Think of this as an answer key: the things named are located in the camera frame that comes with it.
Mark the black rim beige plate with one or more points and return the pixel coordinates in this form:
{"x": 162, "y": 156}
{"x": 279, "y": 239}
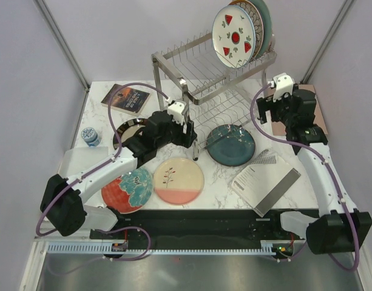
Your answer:
{"x": 128, "y": 129}

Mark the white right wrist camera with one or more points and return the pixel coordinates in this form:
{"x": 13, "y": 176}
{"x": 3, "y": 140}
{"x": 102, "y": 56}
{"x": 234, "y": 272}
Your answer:
{"x": 283, "y": 85}

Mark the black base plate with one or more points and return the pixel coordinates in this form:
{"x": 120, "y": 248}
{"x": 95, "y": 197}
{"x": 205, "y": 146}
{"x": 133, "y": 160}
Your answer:
{"x": 200, "y": 228}

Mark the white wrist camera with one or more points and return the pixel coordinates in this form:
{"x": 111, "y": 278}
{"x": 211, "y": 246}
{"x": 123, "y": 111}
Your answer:
{"x": 283, "y": 85}
{"x": 177, "y": 110}

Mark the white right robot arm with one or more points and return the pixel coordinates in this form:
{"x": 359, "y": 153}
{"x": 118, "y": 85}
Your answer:
{"x": 340, "y": 226}

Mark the red plate blue flower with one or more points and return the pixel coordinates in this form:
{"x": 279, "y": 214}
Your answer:
{"x": 130, "y": 192}

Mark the white grey booklet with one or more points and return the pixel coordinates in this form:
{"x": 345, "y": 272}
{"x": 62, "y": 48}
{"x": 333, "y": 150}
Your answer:
{"x": 264, "y": 181}

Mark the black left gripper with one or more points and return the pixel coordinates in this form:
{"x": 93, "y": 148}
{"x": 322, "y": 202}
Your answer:
{"x": 187, "y": 139}

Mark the white watermelon pattern plate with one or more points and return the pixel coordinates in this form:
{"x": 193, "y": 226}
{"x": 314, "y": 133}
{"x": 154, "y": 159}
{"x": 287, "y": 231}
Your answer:
{"x": 233, "y": 36}

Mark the steel two-tier dish rack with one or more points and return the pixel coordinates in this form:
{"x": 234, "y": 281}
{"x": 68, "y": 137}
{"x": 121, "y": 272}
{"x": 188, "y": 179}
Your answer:
{"x": 212, "y": 90}

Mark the teal green plate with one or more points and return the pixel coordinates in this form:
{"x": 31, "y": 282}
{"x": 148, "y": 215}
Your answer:
{"x": 267, "y": 24}

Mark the light blue cable duct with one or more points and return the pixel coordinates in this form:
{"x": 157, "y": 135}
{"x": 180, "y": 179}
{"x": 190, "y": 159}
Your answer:
{"x": 115, "y": 248}

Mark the dark blue blossom plate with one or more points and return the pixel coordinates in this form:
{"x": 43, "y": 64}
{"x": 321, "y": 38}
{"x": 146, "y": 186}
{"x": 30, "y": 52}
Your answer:
{"x": 230, "y": 145}

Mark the brown floral pattern plate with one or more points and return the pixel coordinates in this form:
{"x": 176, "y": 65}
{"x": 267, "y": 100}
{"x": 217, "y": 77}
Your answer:
{"x": 253, "y": 12}

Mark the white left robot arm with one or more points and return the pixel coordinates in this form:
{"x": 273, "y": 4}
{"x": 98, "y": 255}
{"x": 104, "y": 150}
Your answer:
{"x": 64, "y": 200}

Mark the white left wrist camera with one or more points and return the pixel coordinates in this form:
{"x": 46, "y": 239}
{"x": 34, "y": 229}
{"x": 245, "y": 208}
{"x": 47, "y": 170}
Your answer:
{"x": 177, "y": 110}

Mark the paperback book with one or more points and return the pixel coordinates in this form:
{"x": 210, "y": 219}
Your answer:
{"x": 127, "y": 100}

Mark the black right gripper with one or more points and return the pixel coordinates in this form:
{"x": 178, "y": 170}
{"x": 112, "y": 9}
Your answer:
{"x": 271, "y": 105}

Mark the blue white ceramic jar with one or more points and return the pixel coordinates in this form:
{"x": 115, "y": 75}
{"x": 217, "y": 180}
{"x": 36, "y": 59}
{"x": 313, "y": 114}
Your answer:
{"x": 90, "y": 137}

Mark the cream and pink plate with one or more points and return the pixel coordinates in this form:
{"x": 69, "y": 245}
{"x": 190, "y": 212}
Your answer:
{"x": 178, "y": 181}

